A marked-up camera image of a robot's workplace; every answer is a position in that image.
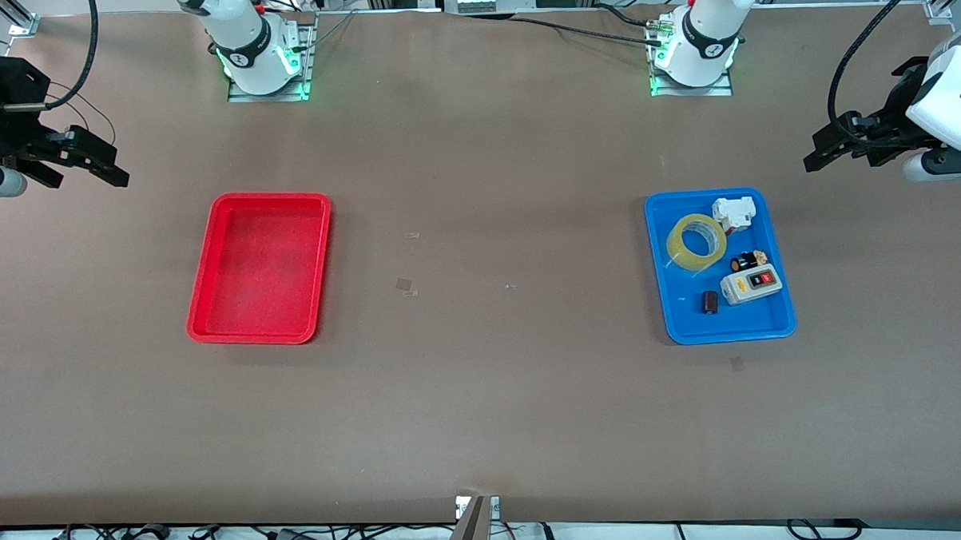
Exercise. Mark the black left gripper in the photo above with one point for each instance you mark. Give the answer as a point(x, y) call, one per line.
point(895, 104)

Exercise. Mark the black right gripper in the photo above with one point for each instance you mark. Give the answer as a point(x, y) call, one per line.
point(4, 119)

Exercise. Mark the yellow clear tape roll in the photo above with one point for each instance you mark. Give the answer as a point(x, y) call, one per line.
point(675, 247)

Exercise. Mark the white electrical connector block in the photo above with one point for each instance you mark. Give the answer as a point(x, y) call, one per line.
point(734, 211)

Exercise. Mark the black cylindrical capacitor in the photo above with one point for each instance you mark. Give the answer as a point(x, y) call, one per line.
point(744, 261)

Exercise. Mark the small dark rectangular block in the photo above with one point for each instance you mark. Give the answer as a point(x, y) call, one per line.
point(710, 303)

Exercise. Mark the blue plastic tray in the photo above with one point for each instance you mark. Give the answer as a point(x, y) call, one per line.
point(694, 310)

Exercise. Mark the red plastic tray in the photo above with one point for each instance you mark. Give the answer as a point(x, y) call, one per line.
point(261, 270)

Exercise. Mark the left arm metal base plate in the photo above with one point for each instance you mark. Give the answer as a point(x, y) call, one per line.
point(722, 90)

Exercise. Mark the grey push-button switch box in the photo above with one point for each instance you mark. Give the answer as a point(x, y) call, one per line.
point(751, 286)

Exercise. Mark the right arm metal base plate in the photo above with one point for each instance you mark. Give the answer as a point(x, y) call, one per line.
point(309, 60)

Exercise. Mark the metal bracket at table edge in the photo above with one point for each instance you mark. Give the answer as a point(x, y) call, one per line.
point(470, 530)

